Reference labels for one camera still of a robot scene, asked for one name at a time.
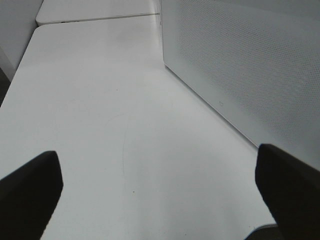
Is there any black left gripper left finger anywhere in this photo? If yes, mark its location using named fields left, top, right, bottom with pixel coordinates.
left=0, top=150, right=64, bottom=240

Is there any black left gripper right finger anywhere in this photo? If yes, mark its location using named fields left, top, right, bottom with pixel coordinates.
left=255, top=144, right=320, bottom=240

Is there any white microwave door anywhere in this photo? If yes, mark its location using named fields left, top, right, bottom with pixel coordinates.
left=160, top=0, right=320, bottom=169

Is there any white back table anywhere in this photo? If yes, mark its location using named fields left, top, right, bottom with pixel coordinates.
left=35, top=0, right=160, bottom=26

